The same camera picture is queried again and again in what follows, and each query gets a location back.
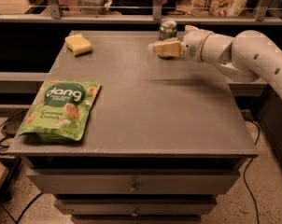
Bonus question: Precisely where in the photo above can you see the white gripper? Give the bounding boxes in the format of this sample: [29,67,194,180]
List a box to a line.
[148,25,213,63]

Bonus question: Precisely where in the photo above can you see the green soda can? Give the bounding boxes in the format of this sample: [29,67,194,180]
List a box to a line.
[159,21,177,59]

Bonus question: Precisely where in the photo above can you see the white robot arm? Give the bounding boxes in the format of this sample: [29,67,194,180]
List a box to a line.
[148,25,282,99]

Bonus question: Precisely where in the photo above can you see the black bag background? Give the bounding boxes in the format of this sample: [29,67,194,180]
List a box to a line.
[109,0,178,15]

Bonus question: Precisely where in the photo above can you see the metal railing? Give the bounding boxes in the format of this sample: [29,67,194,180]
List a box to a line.
[0,0,282,25]

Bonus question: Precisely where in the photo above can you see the clear plastic container background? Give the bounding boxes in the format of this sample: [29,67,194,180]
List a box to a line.
[75,0,112,16]

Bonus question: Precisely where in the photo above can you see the grey drawer cabinet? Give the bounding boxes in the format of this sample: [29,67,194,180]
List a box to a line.
[9,31,257,224]

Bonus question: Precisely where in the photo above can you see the yellow sponge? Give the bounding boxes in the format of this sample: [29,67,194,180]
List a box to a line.
[65,34,92,56]

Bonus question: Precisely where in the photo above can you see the green Dang chips bag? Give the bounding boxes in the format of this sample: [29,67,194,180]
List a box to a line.
[19,80,101,143]

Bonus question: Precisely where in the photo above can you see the top drawer knob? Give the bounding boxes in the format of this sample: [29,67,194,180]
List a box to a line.
[129,182,139,193]

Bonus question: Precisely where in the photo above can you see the drawer knob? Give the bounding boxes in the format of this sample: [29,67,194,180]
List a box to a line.
[129,182,139,193]
[131,209,139,217]

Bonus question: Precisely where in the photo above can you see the lower drawer knob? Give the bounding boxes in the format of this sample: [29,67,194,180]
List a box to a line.
[131,209,139,217]

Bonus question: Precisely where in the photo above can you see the black cable right floor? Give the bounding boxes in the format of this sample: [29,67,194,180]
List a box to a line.
[242,119,261,224]

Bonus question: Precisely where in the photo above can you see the black cables left floor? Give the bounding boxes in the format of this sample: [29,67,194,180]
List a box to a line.
[0,109,44,224]

